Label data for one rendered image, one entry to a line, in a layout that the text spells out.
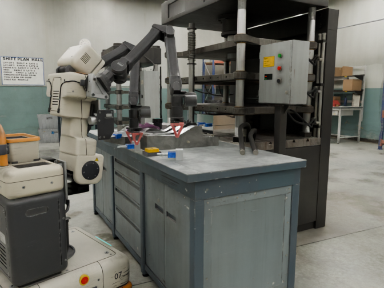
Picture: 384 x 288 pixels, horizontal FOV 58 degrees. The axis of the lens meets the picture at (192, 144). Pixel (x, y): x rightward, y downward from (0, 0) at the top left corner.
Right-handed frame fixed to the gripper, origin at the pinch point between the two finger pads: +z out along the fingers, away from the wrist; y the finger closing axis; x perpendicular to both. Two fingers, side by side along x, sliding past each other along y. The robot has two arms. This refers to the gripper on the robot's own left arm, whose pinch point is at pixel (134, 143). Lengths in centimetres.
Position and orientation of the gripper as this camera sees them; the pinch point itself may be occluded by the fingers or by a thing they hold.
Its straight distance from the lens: 205.4
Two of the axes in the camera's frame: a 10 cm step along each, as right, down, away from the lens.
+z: 0.0, 9.9, 1.4
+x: -8.7, 0.7, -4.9
